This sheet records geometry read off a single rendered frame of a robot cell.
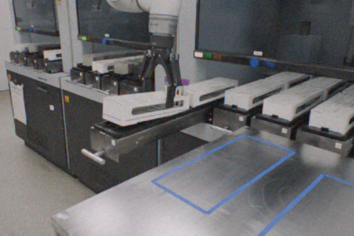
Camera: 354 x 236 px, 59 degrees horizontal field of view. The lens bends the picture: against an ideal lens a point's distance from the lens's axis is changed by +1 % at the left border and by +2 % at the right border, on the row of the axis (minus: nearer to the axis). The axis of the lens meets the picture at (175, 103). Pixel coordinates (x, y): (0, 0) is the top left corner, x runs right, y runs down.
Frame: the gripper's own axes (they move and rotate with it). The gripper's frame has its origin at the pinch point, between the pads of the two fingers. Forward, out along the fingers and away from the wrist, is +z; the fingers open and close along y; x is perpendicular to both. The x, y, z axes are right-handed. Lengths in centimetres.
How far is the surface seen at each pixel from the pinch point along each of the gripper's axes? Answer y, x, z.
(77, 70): -85, 21, 4
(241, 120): 20.1, 21.3, 5.8
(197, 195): 39.7, -28.0, 7.8
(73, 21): -100, 27, -22
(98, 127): -3.2, -20.6, 7.6
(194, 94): 4.6, 13.6, -0.8
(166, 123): 6.5, -1.7, 6.9
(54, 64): -120, 26, 5
